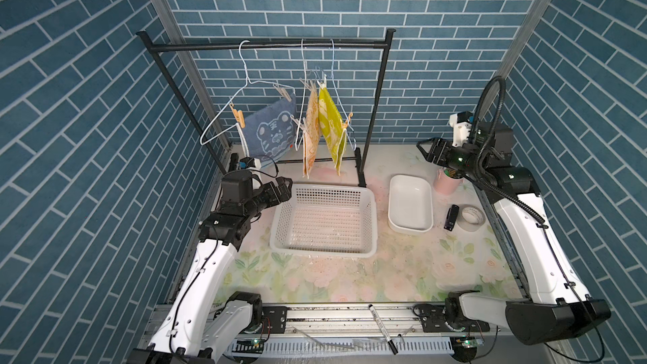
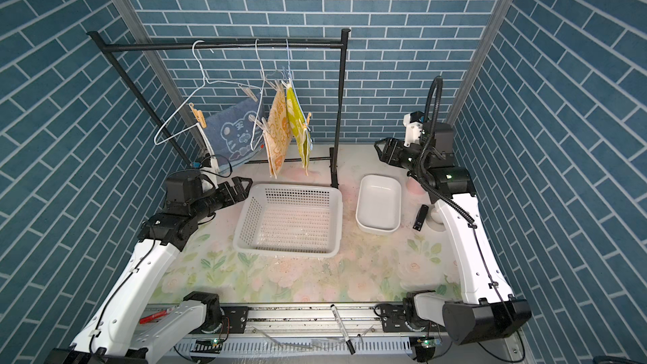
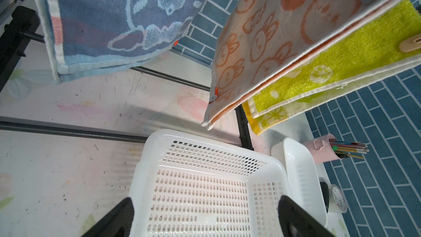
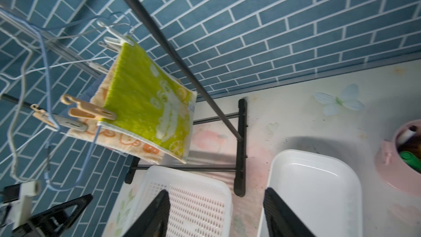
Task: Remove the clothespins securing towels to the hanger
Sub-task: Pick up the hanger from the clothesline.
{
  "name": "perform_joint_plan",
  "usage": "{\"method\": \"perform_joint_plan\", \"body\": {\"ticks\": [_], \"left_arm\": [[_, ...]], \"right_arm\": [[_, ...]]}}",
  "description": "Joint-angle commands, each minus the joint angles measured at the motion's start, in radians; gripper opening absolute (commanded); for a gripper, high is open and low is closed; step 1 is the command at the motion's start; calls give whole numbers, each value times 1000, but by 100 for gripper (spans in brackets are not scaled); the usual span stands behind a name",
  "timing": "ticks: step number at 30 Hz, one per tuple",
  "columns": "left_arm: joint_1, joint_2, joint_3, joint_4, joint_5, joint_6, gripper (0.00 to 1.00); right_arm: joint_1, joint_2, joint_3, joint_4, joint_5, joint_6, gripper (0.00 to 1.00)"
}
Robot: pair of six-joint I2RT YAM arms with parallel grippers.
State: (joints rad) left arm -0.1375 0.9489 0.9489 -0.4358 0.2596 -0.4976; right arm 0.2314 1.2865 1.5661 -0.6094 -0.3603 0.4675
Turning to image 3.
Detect bundle of coloured pencils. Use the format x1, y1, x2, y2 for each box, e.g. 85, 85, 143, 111
329, 140, 369, 160

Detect blue bear towel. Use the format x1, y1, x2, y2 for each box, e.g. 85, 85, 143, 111
35, 0, 206, 83

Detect orange bunny towel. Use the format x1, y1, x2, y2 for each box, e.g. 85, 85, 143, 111
203, 0, 403, 128

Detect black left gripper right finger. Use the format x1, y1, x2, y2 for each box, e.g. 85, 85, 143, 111
277, 195, 334, 237

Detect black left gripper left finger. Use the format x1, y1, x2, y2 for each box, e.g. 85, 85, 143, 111
83, 197, 135, 237

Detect white perforated plastic basket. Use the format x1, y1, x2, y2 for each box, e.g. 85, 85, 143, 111
129, 129, 292, 237

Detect black object beside tape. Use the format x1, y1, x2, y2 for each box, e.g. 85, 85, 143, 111
320, 182, 330, 212

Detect beige clothespin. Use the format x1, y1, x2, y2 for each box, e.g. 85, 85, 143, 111
399, 34, 421, 53

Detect white rectangular tray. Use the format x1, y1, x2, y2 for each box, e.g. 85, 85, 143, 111
271, 138, 327, 227

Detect pink metal pen bucket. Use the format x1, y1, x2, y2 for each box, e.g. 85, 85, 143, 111
303, 133, 339, 164

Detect black clothes rack frame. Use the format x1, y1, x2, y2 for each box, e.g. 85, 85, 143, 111
1, 6, 254, 150

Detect yellow green towel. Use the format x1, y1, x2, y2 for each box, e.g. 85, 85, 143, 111
243, 0, 421, 135

